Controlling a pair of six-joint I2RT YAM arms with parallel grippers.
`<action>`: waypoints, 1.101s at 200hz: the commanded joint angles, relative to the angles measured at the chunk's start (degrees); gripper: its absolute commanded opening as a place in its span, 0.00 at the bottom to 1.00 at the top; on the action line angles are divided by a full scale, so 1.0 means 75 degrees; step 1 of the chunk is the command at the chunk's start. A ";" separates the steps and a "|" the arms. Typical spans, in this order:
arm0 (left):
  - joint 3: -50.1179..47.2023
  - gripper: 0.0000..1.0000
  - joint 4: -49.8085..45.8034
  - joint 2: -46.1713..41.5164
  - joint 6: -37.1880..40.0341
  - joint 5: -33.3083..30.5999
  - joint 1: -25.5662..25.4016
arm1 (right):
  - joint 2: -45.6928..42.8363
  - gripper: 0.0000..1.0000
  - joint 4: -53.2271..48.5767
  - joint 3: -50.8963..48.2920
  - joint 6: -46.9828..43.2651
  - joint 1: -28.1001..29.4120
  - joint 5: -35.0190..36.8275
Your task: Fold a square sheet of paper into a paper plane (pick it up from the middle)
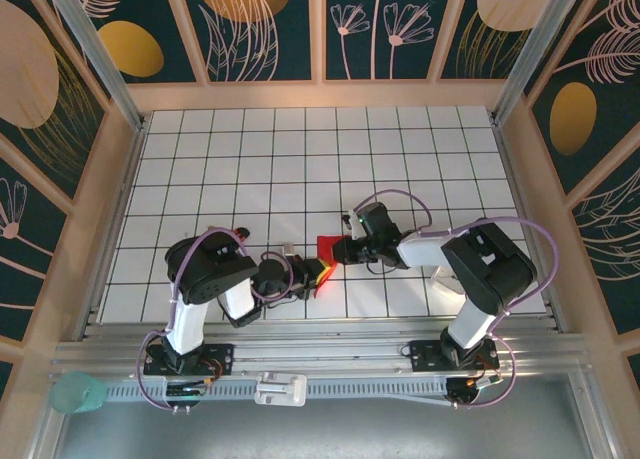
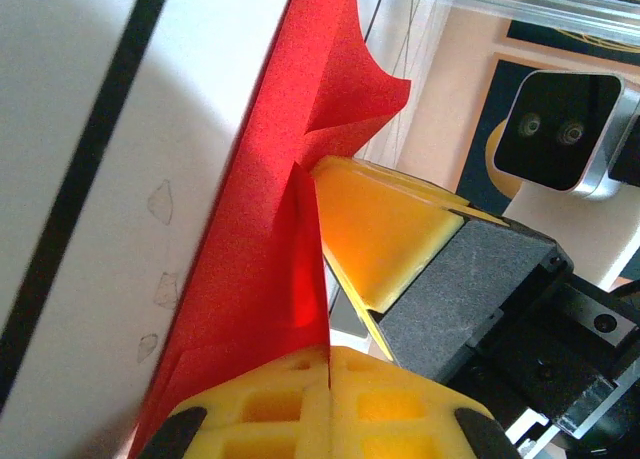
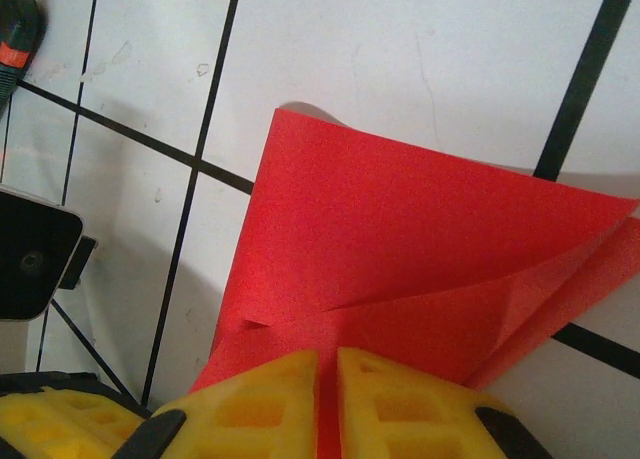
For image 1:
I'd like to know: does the red paper sheet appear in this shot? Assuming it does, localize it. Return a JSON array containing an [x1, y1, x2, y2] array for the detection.
[[313, 233, 351, 300]]

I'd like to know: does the white plastic clamp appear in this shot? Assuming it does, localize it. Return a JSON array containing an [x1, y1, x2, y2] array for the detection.
[[253, 372, 307, 407]]

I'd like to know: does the black controller board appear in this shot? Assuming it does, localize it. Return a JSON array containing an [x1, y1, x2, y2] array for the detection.
[[164, 381, 211, 399], [446, 376, 501, 405]]

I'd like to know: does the teal plastic cup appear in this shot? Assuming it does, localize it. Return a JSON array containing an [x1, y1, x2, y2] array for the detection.
[[48, 371, 107, 414]]

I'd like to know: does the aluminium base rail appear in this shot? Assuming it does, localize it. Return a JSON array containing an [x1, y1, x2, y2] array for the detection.
[[49, 318, 594, 380]]

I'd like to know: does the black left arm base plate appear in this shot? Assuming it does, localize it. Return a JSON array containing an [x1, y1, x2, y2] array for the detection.
[[143, 342, 236, 376]]

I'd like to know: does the grey slotted cable duct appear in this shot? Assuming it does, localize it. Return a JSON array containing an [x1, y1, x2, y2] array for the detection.
[[102, 378, 451, 403]]

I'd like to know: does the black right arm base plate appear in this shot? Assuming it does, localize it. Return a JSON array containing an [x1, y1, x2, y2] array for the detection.
[[399, 338, 500, 373]]

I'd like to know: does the aluminium side rail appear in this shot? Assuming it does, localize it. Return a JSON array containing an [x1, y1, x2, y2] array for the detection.
[[493, 118, 569, 333], [74, 121, 149, 343]]

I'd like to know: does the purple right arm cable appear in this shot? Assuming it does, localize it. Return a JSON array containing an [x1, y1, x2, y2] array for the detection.
[[352, 189, 560, 409]]

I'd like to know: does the aluminium corner post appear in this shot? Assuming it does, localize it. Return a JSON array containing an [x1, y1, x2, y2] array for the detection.
[[491, 0, 587, 126], [38, 0, 150, 133]]

